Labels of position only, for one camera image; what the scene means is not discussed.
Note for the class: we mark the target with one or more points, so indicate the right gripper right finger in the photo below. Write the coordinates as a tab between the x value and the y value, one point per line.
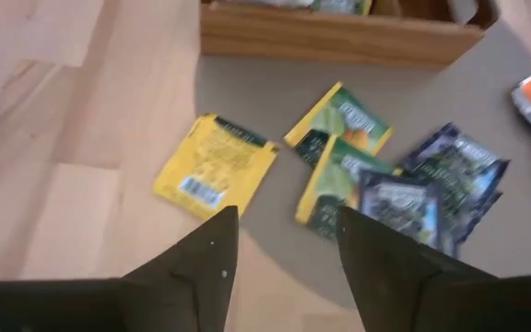
431	299

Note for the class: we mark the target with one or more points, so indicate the dark blue tea packet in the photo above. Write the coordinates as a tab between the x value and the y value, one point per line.
454	157
404	203
475	216

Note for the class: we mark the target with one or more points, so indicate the wooden tea organizer box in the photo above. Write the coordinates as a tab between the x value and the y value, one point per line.
339	41

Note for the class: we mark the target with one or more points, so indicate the round grey mat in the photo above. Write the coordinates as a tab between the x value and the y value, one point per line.
256	92

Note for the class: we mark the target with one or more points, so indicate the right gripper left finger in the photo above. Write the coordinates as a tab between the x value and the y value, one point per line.
109	309

